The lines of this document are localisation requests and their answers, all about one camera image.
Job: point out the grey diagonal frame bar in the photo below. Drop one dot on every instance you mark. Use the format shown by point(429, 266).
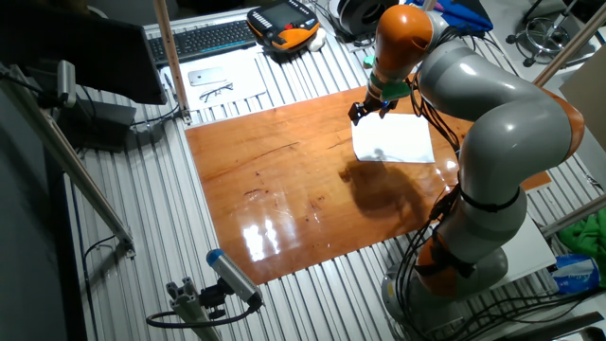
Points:
point(61, 151)

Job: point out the white paper sheet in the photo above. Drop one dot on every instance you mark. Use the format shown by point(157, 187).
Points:
point(393, 137)

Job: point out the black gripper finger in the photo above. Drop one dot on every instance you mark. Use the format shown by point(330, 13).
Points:
point(388, 109)
point(358, 114)

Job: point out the brown cardboard panel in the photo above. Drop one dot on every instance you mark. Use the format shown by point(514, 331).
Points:
point(589, 104)

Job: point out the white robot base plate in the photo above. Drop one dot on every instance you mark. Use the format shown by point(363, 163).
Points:
point(530, 251)

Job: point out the black computer monitor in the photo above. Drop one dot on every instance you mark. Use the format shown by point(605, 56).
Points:
point(94, 52)

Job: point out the dark pen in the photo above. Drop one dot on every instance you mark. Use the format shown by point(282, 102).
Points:
point(169, 82)

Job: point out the glossy wooden board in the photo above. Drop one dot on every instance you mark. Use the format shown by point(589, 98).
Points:
point(284, 189)

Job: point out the blue white plastic bag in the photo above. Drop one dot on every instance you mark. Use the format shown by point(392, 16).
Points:
point(575, 272)

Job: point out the blue cloth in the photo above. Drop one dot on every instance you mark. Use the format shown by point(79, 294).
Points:
point(464, 16)

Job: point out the black electronics box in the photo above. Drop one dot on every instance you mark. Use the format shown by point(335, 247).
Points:
point(99, 125)

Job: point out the grey webcam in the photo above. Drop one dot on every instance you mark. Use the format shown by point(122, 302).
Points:
point(66, 83)

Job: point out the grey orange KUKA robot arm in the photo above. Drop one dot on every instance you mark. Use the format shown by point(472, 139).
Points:
point(511, 128)

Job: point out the beige upright frame post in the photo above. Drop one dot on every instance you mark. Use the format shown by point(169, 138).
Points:
point(171, 57)

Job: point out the aluminium post beside blue cloth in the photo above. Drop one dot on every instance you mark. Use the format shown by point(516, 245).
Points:
point(428, 4)

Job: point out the silver smartphone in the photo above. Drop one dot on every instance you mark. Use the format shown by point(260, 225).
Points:
point(207, 76)

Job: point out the white rounded plastic object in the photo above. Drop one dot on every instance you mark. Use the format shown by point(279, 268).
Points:
point(317, 40)

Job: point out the grey camera with blue end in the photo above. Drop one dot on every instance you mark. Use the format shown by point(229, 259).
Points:
point(232, 274)

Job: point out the short aluminium profile stand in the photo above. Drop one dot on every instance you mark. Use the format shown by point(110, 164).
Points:
point(189, 308)

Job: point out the black computer keyboard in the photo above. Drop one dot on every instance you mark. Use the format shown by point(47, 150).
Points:
point(203, 40)

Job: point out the printed white document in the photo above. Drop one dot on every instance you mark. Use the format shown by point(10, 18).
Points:
point(246, 76)

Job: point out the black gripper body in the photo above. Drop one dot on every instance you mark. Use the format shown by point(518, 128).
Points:
point(376, 102)

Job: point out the green cloth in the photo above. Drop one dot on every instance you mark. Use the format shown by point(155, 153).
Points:
point(587, 237)

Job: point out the black filament spool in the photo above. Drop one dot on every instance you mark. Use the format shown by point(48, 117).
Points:
point(352, 16)

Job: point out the orange black teach pendant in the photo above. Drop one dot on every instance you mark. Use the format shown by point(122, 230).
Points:
point(284, 23)

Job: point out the grey slanted frame bar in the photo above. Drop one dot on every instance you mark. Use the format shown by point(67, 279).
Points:
point(575, 215)

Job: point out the black frame eyeglasses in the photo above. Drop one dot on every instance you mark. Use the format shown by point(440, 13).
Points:
point(215, 92)

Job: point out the chrome stool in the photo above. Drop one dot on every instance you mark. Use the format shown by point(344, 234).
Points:
point(544, 35)

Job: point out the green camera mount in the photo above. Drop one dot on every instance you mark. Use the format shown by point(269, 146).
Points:
point(395, 90)

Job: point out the beige diagonal frame bar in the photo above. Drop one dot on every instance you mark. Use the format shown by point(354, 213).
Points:
point(568, 47)

